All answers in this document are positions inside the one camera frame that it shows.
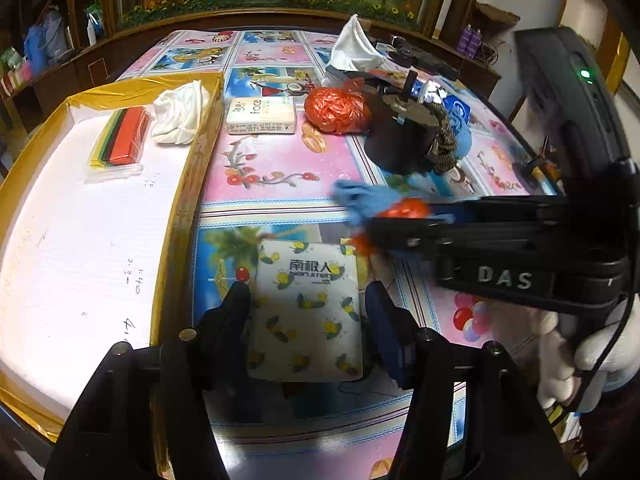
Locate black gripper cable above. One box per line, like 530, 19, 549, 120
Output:
572, 300, 632, 413

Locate blue printed packet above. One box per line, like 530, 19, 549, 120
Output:
441, 94, 472, 122

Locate plain white tissue pack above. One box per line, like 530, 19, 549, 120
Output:
225, 97, 297, 136

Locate purple bottles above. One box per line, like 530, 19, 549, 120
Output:
461, 24, 485, 57

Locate multicoloured sheet pack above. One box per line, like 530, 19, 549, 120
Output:
85, 106, 151, 183

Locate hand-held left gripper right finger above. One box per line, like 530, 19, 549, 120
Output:
365, 280, 576, 480

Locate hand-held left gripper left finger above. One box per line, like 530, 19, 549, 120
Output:
45, 280, 252, 480

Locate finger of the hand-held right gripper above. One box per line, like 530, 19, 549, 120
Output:
366, 221, 541, 258
435, 197, 541, 222

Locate large white cloth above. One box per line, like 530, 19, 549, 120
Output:
324, 14, 388, 75

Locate black device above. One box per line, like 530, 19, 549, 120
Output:
389, 35, 458, 80

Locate small white cloth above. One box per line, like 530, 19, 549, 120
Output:
151, 80, 213, 146

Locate gold-edged white box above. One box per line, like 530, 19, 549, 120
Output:
0, 71, 226, 466

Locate light blue cloth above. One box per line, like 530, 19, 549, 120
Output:
440, 110, 474, 157

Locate blue cloth with orange wrap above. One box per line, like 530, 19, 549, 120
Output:
333, 179, 433, 257

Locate orange plastic bag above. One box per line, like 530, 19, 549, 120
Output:
304, 80, 373, 135

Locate lemon print tissue pack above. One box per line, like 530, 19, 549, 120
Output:
246, 239, 365, 383

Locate person's right hand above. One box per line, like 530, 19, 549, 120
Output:
537, 295, 640, 411

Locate black hat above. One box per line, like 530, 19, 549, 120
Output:
364, 92, 446, 173

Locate person's right forearm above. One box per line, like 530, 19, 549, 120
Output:
580, 385, 640, 480

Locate white spray bottle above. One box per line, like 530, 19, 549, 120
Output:
85, 4, 104, 47

